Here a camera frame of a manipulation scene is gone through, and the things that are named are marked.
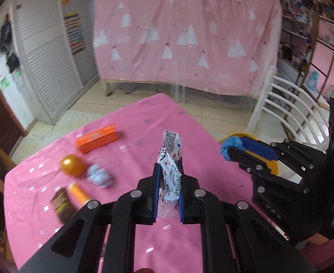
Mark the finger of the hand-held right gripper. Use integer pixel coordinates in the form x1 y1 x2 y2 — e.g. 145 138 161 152
239 137 325 166
229 147 311 193

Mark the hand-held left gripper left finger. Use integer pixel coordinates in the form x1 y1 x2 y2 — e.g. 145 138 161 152
19 163 163 273

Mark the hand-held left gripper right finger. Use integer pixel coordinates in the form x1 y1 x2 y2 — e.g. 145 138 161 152
178 162 318 273

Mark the blue cloth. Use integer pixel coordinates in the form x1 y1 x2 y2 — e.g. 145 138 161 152
220 136 245 162

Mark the white printed wrapper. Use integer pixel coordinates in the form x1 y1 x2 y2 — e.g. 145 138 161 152
156 131 184 219

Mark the orange yellow tube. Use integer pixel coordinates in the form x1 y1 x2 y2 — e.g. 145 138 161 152
67 182 92 205

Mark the long orange box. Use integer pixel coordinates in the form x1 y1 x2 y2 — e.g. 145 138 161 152
76 124 119 154

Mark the orange ball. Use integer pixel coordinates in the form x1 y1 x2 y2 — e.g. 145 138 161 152
59 154 85 177

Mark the brown packet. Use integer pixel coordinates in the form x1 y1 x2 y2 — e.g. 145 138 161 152
50 187 78 222

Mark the person's right forearm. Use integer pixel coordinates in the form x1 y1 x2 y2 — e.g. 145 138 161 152
298 205 334 273

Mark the person's right hand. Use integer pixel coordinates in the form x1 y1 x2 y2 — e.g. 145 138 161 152
308 232 332 247

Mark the pink star tablecloth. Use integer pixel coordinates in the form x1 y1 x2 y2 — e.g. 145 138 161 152
3 92 298 270

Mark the white chair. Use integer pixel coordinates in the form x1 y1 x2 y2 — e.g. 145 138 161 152
245 65 331 151

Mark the cluttered metal shelf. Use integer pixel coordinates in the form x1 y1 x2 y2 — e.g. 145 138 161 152
281 0 334 106

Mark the pink tree print curtain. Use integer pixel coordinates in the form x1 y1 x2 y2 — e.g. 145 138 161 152
93 0 283 96

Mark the white slatted wardrobe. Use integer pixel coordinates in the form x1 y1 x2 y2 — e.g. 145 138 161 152
10 0 100 126

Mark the small black hanging bag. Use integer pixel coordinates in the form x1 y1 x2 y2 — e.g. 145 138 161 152
6 54 21 73

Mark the large black hanging bag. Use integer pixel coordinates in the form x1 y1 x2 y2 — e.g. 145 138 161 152
0 20 14 49

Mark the colourful wall poster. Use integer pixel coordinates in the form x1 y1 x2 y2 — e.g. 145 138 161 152
64 12 86 56

